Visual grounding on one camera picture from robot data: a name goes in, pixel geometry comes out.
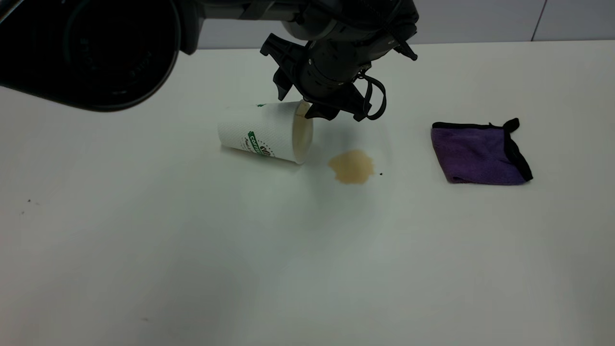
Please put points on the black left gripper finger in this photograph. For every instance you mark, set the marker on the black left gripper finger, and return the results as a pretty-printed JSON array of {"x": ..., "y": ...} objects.
[
  {"x": 322, "y": 111},
  {"x": 282, "y": 85}
]

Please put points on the brown coffee spill puddle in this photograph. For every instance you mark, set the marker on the brown coffee spill puddle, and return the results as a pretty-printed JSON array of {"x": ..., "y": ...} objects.
[{"x": 351, "y": 167}]

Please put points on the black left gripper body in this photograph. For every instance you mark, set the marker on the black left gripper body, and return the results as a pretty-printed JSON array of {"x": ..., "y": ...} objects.
[{"x": 331, "y": 62}]

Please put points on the purple cloth with black trim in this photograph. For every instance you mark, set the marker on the purple cloth with black trim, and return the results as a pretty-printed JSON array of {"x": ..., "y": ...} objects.
[{"x": 473, "y": 156}]

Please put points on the white paper coffee cup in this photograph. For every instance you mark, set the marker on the white paper coffee cup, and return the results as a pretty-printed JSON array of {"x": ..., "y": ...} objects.
[{"x": 259, "y": 129}]

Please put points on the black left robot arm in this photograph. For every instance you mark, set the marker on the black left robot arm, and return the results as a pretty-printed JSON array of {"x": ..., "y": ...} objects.
[{"x": 96, "y": 48}]

